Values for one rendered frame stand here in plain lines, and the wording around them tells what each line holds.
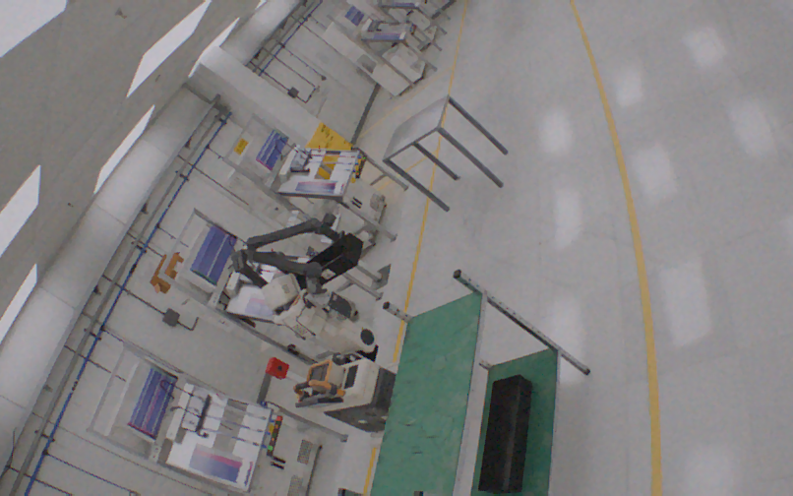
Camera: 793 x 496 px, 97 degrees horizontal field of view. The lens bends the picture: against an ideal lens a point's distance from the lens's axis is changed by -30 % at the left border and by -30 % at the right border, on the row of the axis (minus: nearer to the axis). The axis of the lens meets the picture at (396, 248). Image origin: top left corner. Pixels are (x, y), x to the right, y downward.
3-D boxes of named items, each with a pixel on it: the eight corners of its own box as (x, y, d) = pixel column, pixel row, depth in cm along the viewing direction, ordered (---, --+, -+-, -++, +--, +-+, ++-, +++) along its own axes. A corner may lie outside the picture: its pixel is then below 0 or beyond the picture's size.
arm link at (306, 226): (249, 252, 259) (249, 246, 249) (246, 243, 260) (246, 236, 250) (319, 230, 275) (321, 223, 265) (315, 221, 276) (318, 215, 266)
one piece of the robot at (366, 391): (439, 433, 269) (326, 383, 232) (381, 441, 305) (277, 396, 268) (447, 385, 289) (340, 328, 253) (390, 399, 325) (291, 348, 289)
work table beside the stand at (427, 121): (503, 186, 395) (437, 126, 359) (446, 212, 446) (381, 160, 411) (508, 151, 418) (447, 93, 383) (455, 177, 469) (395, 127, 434)
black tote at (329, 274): (306, 294, 314) (292, 286, 309) (313, 274, 325) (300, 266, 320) (357, 265, 277) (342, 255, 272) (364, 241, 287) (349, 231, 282)
